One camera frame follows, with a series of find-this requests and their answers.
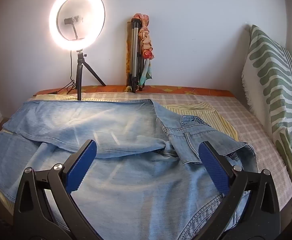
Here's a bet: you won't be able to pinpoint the folded tripod with cloth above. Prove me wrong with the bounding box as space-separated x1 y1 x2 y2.
133 13 155 86

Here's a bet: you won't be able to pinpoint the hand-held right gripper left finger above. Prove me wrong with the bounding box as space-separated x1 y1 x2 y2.
13 139 103 240

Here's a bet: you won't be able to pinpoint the round ring light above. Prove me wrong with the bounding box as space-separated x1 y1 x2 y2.
49 0 106 52

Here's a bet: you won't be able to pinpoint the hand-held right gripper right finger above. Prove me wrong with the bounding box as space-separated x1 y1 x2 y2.
198 141 282 240

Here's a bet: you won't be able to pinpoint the black phone holder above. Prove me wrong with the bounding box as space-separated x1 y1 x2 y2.
64 16 86 40

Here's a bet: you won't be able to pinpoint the yellow striped sheet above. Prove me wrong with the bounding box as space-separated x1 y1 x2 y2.
0 94 238 205

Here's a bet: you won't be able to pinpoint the orange patterned mattress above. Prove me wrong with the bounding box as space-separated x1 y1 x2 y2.
33 85 236 98

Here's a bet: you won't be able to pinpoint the small black tripod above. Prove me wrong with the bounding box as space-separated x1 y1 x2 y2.
69 49 107 101

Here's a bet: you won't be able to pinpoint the light blue denim pants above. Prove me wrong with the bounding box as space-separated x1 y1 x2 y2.
0 99 259 240

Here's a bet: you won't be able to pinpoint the green patterned white pillow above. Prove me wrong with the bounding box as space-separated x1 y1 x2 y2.
241 24 292 217

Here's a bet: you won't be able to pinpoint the black ring light cable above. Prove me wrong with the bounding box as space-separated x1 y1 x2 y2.
47 51 78 95

